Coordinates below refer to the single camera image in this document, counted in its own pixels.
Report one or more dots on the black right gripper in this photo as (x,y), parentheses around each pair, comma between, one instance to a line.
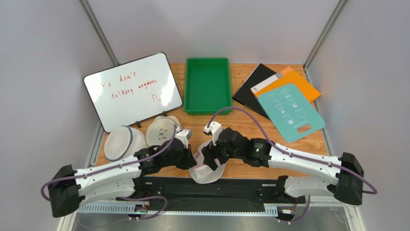
(216,150)

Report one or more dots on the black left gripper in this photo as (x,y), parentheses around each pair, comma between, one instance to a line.
(189,160)

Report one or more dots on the white mesh laundry bag pink zipper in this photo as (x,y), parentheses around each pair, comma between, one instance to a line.
(203,174)

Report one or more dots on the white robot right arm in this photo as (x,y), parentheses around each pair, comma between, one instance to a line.
(340,177)

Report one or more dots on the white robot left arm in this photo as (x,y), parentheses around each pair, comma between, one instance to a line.
(70,189)

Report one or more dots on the green plastic tray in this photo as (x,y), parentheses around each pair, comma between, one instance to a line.
(207,86)

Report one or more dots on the teal plastic board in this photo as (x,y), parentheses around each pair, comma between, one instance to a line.
(291,113)

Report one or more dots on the whiteboard with red writing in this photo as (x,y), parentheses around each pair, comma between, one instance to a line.
(133,92)

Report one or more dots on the orange notebook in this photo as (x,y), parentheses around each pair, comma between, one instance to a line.
(282,78)

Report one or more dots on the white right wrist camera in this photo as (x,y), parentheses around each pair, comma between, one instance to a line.
(214,130)

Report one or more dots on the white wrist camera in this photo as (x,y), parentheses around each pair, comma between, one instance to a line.
(214,130)
(184,136)

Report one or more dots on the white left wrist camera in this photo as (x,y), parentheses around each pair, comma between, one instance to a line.
(184,136)

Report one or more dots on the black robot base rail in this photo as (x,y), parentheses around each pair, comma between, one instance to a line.
(222,195)

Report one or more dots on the white slotted cable duct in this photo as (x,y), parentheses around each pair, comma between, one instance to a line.
(107,207)

